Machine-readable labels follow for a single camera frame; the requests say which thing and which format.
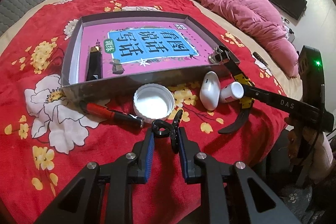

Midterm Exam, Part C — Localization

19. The yellow black wristwatch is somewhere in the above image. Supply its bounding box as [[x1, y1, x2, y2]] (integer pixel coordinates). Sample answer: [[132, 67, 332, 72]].
[[217, 46, 254, 134]]

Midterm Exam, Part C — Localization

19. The white plastic jar lid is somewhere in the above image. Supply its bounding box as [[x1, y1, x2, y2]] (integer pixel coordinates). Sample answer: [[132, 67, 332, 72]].
[[133, 84, 175, 124]]

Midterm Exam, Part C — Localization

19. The small white bottle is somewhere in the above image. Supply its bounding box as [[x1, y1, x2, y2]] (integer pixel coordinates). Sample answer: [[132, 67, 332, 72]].
[[219, 81, 244, 103]]

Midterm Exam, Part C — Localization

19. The silver metal lens ring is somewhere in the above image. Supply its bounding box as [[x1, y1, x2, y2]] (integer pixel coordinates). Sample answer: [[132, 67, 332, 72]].
[[207, 45, 230, 65]]

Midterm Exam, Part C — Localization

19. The beige bed sheet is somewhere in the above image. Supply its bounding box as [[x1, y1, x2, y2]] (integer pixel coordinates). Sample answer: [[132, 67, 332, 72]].
[[1, 0, 302, 99]]

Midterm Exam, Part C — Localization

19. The black gold-topped lipstick tube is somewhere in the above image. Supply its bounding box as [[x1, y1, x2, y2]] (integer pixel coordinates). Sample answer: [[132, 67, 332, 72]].
[[86, 46, 102, 81]]

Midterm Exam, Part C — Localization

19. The black remote control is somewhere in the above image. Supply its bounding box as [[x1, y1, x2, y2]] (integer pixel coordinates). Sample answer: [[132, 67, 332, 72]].
[[252, 52, 268, 67]]

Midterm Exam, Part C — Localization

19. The white earbuds case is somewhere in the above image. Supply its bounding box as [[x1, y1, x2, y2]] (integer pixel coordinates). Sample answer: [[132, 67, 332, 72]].
[[199, 71, 221, 111]]

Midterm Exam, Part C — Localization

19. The black hair claw clip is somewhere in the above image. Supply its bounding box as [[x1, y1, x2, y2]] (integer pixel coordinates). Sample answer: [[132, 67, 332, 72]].
[[151, 110, 183, 154]]

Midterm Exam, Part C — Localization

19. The grey cardboard box tray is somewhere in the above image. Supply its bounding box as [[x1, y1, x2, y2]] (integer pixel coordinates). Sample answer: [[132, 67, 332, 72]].
[[61, 11, 229, 102]]

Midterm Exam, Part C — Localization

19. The pink quilted duvet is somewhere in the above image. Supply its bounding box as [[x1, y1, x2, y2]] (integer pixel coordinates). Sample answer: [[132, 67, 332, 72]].
[[195, 0, 298, 77]]

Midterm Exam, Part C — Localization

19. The pink Chinese workbook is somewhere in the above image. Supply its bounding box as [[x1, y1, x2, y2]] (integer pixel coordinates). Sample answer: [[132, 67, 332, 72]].
[[76, 20, 216, 83]]

